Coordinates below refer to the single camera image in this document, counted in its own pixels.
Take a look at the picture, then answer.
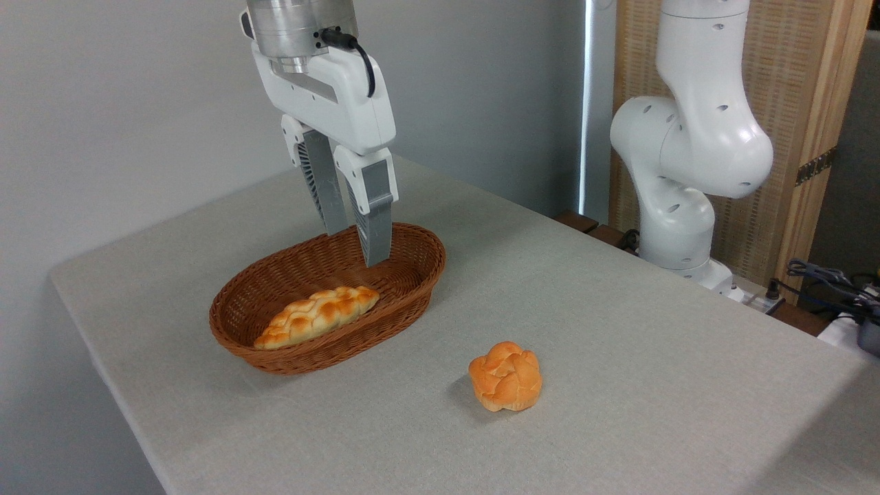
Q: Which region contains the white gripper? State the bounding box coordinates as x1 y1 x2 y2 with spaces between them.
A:
240 10 399 268

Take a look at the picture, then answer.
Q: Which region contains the round knotted bread roll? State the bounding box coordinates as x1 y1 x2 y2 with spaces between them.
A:
468 341 544 413

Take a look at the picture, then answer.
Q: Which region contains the brown wicker oval basket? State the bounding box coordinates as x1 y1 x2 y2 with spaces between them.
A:
209 221 447 376

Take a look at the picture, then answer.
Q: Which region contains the long braided bread loaf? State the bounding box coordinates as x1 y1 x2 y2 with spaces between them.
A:
253 285 380 351

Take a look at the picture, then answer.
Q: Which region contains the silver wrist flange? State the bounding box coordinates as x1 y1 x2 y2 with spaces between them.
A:
246 0 359 74

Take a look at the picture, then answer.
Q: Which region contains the grey tablecloth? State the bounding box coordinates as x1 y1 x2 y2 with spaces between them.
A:
49 144 880 495

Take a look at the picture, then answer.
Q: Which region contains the wooden woven screen panel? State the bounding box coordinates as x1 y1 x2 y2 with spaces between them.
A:
608 0 874 307

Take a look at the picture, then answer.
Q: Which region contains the metal hinge on panel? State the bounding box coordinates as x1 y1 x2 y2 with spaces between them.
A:
795 146 838 187

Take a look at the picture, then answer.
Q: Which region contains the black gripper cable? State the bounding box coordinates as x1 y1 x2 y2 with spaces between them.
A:
320 27 377 98

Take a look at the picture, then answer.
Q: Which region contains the bundle of dark cables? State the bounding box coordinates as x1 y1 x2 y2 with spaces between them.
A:
784 258 880 324

